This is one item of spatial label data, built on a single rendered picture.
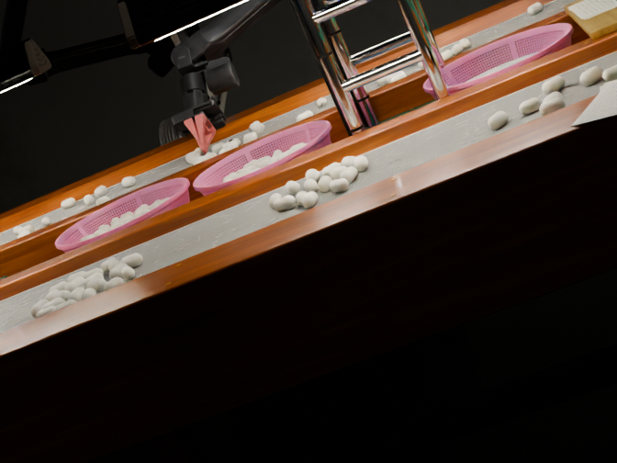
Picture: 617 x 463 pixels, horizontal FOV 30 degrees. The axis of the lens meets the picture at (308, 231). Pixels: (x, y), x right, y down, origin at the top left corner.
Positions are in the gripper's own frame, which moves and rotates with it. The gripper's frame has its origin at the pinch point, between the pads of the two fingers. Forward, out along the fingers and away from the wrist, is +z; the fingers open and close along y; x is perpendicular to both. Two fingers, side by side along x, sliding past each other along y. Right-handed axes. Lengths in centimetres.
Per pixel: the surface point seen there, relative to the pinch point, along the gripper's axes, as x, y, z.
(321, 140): -27, 31, 32
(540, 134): -61, 65, 72
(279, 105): 8.6, 15.9, -11.0
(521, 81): -35, 66, 43
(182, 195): -25.6, 3.9, 30.6
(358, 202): -60, 41, 71
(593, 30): -35, 79, 39
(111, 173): 8.6, -26.1, -11.4
